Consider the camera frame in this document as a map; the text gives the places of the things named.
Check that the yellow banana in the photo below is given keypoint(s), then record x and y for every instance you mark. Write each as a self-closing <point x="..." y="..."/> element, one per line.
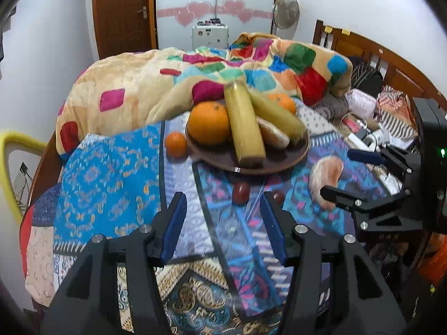
<point x="244" y="129"/>
<point x="279" y="118"/>

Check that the black bag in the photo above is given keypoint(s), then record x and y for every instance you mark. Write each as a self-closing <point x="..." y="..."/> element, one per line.
<point x="366" y="76"/>

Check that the yellow plastic chair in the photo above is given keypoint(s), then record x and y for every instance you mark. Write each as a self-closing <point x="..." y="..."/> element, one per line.
<point x="24" y="139"/>

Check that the wooden bed headboard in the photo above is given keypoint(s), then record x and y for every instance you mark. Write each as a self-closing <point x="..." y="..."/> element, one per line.
<point x="391" y="56"/>

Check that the wooden bed side rail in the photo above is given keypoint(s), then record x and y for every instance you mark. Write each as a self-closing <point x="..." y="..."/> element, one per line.
<point x="42" y="167"/>

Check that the large orange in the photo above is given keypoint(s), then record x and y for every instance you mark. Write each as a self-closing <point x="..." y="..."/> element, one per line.
<point x="207" y="124"/>
<point x="284" y="103"/>

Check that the croissant bread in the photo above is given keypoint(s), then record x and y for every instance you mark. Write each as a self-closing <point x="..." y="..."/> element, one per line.
<point x="326" y="176"/>

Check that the colourful patchwork blanket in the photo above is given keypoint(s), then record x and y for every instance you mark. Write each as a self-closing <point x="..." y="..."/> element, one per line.
<point x="139" y="83"/>

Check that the dark hanging cloth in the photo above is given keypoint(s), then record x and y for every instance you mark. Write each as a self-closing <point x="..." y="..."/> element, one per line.
<point x="7" y="28"/>

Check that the bread roll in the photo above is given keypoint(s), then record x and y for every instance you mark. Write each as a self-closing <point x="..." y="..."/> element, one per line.
<point x="276" y="136"/>

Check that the white suitcase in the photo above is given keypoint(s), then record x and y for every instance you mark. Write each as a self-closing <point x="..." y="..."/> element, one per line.
<point x="209" y="36"/>

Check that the grey pillow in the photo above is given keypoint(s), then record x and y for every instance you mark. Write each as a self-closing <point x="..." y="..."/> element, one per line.
<point x="333" y="106"/>

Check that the white power strip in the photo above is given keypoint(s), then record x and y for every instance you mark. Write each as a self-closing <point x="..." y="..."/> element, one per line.
<point x="363" y="139"/>

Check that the pink and white bag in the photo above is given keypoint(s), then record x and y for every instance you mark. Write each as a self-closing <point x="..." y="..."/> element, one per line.
<point x="361" y="104"/>

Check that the brown wooden door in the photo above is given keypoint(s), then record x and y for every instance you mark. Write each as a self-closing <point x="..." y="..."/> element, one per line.
<point x="120" y="14"/>

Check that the patterned blue bedsheet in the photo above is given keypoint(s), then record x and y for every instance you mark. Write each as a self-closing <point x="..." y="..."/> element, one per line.
<point x="104" y="181"/>

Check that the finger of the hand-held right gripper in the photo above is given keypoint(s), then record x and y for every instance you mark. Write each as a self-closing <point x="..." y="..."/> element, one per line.
<point x="340" y="196"/>
<point x="365" y="156"/>

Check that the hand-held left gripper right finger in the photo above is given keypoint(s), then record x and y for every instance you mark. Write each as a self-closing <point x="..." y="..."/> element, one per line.
<point x="273" y="230"/>

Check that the red date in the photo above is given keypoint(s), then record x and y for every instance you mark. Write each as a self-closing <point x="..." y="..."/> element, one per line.
<point x="241" y="193"/>
<point x="279" y="197"/>

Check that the standing electric fan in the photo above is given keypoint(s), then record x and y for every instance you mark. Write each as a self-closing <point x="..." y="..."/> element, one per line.
<point x="286" y="10"/>

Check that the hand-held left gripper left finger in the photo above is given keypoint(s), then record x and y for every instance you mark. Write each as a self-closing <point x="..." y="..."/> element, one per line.
<point x="174" y="225"/>

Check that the striped cloth bag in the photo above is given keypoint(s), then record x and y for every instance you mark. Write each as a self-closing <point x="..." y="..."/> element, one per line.
<point x="394" y="111"/>

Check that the brown wooden plate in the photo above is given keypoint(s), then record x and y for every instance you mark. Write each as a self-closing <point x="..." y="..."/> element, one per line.
<point x="216" y="160"/>

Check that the small orange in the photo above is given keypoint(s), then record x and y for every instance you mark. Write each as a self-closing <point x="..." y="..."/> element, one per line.
<point x="176" y="143"/>

